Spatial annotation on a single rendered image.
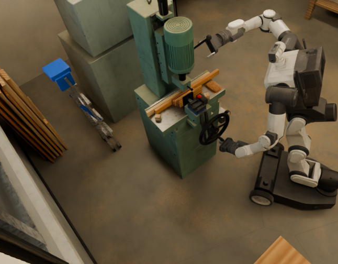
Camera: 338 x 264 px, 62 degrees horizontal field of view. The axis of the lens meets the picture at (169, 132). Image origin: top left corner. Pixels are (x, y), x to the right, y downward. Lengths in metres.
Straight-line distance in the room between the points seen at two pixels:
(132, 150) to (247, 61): 1.86
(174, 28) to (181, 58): 0.19
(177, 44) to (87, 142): 1.83
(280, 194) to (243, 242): 0.51
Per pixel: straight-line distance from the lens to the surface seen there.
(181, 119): 2.01
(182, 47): 1.75
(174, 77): 2.05
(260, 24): 2.10
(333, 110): 1.95
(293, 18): 4.65
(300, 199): 2.62
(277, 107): 1.61
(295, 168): 2.49
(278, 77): 1.69
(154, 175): 2.81
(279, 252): 2.06
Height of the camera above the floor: 2.48
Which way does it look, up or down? 54 degrees down
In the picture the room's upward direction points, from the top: 10 degrees counter-clockwise
